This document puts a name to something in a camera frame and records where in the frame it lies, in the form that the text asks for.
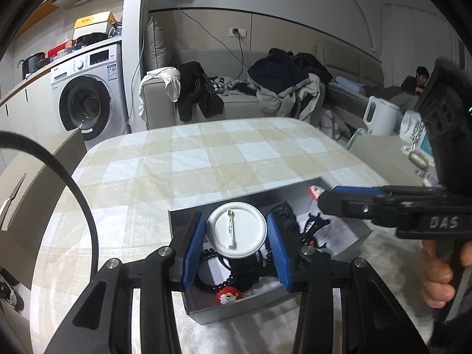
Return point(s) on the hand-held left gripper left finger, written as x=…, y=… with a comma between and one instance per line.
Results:
x=193, y=250

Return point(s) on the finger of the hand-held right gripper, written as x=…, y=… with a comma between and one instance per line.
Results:
x=354, y=206
x=368, y=190

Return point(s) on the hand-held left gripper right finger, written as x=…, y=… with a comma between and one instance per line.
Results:
x=278, y=254

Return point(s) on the black claw hair clip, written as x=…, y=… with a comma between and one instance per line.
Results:
x=247, y=273

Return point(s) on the small red hair clip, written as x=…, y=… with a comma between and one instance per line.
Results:
x=315, y=191

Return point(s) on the round white pin badge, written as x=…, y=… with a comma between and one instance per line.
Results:
x=243, y=228

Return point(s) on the silver jewelry box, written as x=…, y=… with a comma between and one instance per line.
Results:
x=258, y=197

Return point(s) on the person's right hand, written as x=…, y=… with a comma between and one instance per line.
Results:
x=435, y=276

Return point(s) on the small metal object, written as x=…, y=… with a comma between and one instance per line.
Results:
x=419, y=158

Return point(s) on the white printed bag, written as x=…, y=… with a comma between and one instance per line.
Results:
x=413, y=127

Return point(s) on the beige side table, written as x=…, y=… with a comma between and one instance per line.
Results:
x=383, y=151

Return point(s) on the black toothed hair clip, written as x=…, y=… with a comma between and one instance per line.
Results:
x=313, y=226

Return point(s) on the red and white ornament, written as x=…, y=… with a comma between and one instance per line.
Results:
x=228, y=295

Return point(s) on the white electric kettle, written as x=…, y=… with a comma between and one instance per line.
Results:
x=381, y=116

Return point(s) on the checkered tablecloth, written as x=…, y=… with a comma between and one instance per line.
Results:
x=166, y=162

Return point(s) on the bed mattress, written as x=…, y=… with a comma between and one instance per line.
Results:
x=350, y=97

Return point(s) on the white curtain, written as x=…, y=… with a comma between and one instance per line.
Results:
x=416, y=40

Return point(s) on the grey hoodie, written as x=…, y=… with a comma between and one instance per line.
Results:
x=284, y=97

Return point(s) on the beige sofa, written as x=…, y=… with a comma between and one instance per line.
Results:
x=236, y=107

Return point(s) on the pile of dark clothes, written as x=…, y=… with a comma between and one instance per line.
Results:
x=280, y=68

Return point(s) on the black striped garment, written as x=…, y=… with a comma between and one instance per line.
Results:
x=197, y=84

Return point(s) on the white garment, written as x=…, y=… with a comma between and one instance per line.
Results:
x=167, y=79

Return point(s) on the beige chair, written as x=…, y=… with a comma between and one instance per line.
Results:
x=29, y=184

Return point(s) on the sneaker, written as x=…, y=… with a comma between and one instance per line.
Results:
x=11, y=295

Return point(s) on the white washing machine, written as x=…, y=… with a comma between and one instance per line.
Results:
x=99, y=73

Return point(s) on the grey pillow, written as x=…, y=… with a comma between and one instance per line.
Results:
x=156, y=42

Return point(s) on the red basket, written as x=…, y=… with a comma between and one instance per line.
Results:
x=57, y=51

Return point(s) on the yellow cardboard box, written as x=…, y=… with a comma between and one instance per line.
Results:
x=92, y=20

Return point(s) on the wall socket with plug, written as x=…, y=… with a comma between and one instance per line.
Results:
x=238, y=32

